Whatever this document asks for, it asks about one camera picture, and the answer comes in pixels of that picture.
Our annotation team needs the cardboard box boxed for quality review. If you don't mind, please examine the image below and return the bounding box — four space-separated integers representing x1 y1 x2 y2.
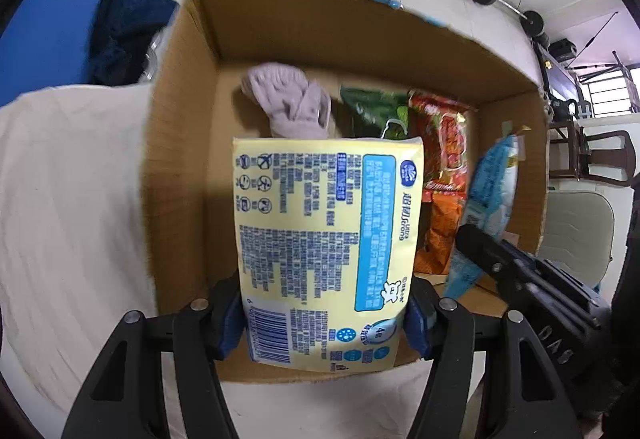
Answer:
145 0 551 385

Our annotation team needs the green snack packet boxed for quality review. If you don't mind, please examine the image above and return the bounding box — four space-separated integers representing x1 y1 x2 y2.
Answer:
340 85 411 140

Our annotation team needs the black speaker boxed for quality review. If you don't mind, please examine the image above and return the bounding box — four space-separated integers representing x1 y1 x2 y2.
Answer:
549 39 579 64

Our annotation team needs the window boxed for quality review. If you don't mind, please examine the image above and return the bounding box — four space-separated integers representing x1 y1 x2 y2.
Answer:
575 64 640 117

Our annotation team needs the dark blue cloth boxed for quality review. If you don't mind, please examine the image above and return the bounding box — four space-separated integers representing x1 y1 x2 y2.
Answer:
90 0 178 87

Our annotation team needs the orange snack packet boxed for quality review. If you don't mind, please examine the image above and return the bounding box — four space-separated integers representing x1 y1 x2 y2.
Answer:
412 186 469 276

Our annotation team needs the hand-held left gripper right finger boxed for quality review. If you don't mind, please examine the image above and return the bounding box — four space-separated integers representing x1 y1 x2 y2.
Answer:
405 276 583 439

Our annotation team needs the purple scrunchie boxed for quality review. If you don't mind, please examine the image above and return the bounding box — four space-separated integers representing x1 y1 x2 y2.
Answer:
241 63 332 140

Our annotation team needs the red snack packet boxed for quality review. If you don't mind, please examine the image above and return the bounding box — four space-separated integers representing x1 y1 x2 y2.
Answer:
407 91 473 192

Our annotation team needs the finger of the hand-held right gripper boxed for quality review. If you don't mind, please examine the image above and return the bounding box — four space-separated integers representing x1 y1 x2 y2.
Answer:
455 223 533 301
505 241 609 316

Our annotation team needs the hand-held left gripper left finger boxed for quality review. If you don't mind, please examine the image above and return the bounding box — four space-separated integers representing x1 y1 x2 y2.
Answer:
62 273 247 439

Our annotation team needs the dark wooden chair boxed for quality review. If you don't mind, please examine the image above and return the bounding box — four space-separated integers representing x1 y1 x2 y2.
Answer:
547 121 636 184

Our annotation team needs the grey table cloth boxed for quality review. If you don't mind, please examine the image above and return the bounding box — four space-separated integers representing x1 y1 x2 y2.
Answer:
0 81 501 439

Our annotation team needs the yellow tissue pack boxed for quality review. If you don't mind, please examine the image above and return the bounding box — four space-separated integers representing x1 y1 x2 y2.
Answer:
232 135 426 374

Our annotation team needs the blue and white packet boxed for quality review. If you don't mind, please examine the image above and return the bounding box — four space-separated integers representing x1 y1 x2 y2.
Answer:
442 136 521 300

